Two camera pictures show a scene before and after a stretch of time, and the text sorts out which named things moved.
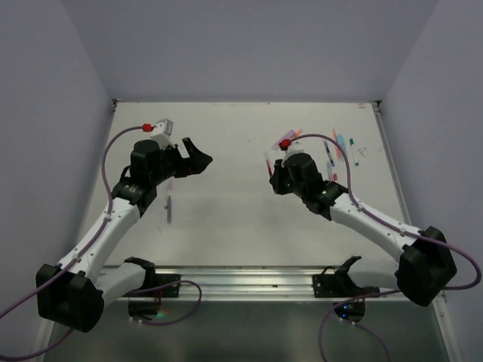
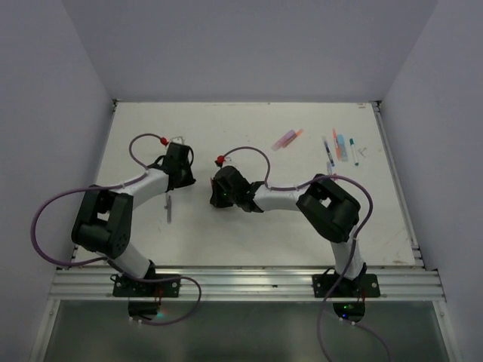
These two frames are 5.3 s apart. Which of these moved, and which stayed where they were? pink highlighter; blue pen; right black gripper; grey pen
Moved: right black gripper
Stayed: grey pen; blue pen; pink highlighter
